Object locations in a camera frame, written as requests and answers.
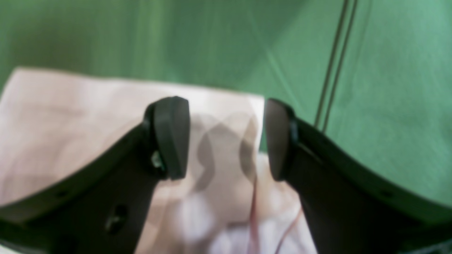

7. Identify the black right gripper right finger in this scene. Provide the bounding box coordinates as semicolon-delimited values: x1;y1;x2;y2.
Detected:
264;98;452;254

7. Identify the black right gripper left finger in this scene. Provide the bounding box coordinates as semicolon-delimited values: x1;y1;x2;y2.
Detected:
1;96;190;254

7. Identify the pink t-shirt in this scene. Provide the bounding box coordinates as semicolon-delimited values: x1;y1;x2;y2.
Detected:
0;68;316;254

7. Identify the green table cloth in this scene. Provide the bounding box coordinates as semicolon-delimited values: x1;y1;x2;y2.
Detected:
1;0;451;205

